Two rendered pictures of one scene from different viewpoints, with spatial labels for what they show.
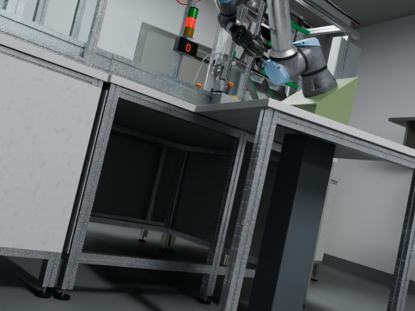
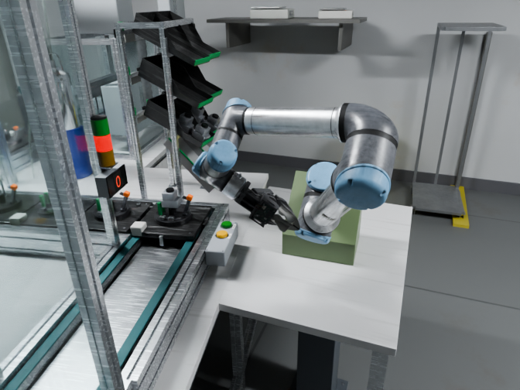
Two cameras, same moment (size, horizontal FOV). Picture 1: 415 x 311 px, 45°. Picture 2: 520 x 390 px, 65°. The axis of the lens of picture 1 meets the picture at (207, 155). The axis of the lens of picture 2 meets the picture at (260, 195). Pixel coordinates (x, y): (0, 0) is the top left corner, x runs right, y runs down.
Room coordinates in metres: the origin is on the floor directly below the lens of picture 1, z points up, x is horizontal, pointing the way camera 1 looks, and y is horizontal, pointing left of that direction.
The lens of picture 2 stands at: (1.26, 0.65, 1.73)
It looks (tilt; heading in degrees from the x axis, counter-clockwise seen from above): 26 degrees down; 320
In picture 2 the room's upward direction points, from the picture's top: 1 degrees counter-clockwise
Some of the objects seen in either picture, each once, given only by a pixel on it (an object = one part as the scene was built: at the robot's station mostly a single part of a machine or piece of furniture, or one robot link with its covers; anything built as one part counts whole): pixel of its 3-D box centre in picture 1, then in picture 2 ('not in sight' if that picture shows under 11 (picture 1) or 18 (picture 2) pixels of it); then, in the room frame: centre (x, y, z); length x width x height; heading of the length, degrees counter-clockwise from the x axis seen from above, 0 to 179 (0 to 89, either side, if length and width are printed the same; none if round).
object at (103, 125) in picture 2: (192, 14); (100, 126); (2.51, 0.23, 1.39); 0.05 x 0.05 x 0.05
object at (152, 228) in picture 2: not in sight; (173, 220); (2.54, 0.01, 0.96); 0.24 x 0.24 x 0.02; 40
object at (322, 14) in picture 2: not in sight; (336, 13); (3.72, -2.31, 1.61); 0.30 x 0.29 x 0.08; 28
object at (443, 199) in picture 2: not in sight; (450, 124); (2.76, -2.70, 0.77); 0.59 x 0.46 x 1.53; 118
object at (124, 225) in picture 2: not in sight; (110, 204); (2.73, 0.18, 1.01); 0.24 x 0.24 x 0.13; 40
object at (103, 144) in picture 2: (190, 23); (103, 141); (2.51, 0.23, 1.34); 0.05 x 0.05 x 0.05
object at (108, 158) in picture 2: (188, 33); (106, 157); (2.51, 0.23, 1.29); 0.05 x 0.05 x 0.05
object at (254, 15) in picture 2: not in sight; (272, 12); (4.23, -2.04, 1.62); 0.37 x 0.36 x 0.09; 28
